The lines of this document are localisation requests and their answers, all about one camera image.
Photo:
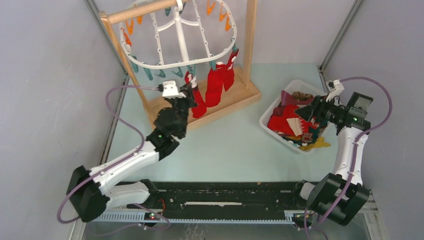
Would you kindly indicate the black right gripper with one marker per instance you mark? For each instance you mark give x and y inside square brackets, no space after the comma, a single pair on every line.
[317,108]

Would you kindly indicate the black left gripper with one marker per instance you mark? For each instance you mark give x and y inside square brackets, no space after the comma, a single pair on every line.
[187,89]

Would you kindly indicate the red beige zigzag sock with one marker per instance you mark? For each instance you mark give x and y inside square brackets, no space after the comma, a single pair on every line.
[299,126]

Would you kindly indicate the red Santa sock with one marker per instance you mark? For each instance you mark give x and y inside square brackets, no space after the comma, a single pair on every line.
[214,89]
[229,74]
[200,109]

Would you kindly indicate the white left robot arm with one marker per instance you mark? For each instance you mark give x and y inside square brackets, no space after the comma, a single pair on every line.
[132,159]

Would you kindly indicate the pile of colourful socks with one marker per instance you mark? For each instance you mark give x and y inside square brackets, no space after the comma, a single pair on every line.
[285,109]

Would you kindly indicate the white oval clip hanger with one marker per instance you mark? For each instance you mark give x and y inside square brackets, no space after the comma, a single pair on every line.
[179,22]

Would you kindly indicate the teal clothespin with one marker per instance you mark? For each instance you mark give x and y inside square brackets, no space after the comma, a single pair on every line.
[161,73]
[179,72]
[168,11]
[213,65]
[191,70]
[235,49]

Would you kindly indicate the orange clothespin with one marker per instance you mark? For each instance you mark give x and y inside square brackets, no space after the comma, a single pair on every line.
[129,26]
[210,6]
[228,24]

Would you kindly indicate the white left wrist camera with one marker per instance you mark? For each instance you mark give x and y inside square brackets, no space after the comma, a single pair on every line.
[170,90]

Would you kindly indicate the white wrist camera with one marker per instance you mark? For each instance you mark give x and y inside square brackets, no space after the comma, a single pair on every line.
[335,88]
[170,90]

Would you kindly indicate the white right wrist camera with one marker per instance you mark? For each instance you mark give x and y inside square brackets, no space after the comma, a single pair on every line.
[335,88]

